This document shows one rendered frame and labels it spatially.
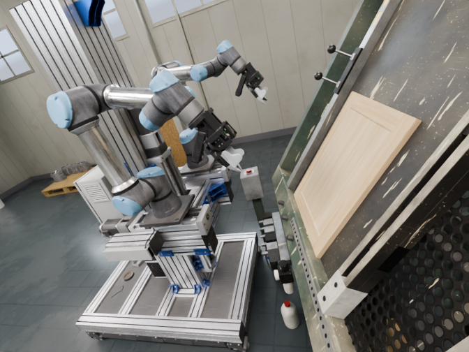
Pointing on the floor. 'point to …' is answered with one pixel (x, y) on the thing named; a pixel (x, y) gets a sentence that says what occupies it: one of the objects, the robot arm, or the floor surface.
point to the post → (262, 219)
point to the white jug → (289, 315)
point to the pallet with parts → (67, 178)
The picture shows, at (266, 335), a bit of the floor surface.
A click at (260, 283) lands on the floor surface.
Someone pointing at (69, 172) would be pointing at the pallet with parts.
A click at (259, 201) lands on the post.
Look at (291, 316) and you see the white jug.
